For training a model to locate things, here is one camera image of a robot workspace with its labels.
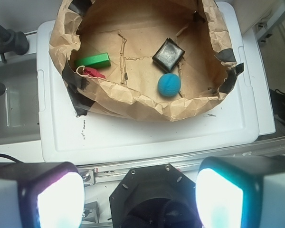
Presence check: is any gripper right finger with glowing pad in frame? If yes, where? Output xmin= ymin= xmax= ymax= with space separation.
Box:
xmin=195 ymin=155 xmax=285 ymax=228

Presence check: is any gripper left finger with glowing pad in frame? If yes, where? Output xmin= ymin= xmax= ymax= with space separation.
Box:
xmin=0 ymin=162 xmax=85 ymax=228

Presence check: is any black square box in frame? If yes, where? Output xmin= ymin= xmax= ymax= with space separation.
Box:
xmin=152 ymin=38 xmax=185 ymax=73

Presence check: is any white plastic bin lid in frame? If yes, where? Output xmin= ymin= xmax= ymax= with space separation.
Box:
xmin=37 ymin=1 xmax=260 ymax=163

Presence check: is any clear plastic container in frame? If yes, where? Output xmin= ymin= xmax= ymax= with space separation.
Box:
xmin=0 ymin=54 xmax=40 ymax=145

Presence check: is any blue foam ball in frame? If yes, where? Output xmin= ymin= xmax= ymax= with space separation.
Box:
xmin=157 ymin=73 xmax=181 ymax=97

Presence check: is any green rectangular block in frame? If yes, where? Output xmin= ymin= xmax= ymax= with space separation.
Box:
xmin=74 ymin=53 xmax=111 ymax=69

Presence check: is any brown paper bag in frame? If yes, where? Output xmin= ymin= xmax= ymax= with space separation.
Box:
xmin=49 ymin=0 xmax=244 ymax=122

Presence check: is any black clamp knob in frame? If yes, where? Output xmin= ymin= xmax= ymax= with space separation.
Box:
xmin=0 ymin=25 xmax=29 ymax=64

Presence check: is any aluminium extrusion rail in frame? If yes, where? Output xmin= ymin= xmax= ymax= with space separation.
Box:
xmin=77 ymin=136 xmax=285 ymax=186

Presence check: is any black octagonal mount plate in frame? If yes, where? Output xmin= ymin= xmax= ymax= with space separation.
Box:
xmin=109 ymin=164 xmax=202 ymax=228

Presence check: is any red cloth pouch with string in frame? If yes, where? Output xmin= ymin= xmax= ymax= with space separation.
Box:
xmin=76 ymin=66 xmax=106 ymax=79

